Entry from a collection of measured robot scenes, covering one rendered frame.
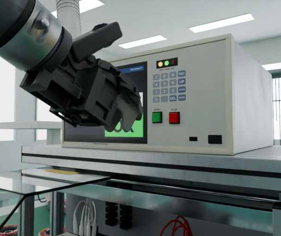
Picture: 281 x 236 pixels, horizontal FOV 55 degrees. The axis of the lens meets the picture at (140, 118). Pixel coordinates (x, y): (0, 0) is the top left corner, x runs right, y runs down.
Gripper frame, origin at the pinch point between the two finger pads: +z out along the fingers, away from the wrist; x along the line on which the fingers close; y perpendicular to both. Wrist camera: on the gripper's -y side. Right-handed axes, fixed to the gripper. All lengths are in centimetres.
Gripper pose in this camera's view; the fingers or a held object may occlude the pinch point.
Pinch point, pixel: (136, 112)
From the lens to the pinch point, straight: 47.8
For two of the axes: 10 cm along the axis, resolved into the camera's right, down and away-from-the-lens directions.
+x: 8.2, -0.3, -5.8
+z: 5.3, 4.6, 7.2
